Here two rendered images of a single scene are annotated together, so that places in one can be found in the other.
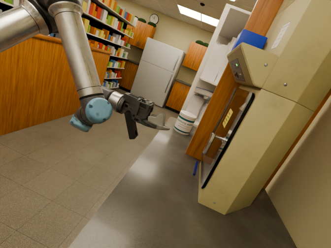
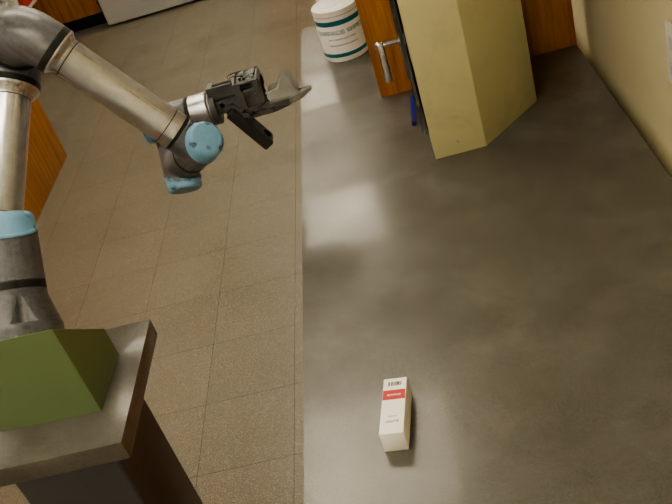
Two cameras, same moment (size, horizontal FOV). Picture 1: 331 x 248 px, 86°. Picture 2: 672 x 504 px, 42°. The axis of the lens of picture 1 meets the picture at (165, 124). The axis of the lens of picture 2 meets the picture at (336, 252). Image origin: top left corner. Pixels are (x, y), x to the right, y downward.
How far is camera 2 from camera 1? 1.17 m
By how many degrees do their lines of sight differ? 16
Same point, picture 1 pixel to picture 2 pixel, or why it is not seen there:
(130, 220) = (349, 236)
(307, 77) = not seen: outside the picture
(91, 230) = (312, 267)
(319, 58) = not seen: outside the picture
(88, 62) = (142, 93)
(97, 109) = (203, 141)
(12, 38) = (25, 140)
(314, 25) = not seen: outside the picture
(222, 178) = (438, 97)
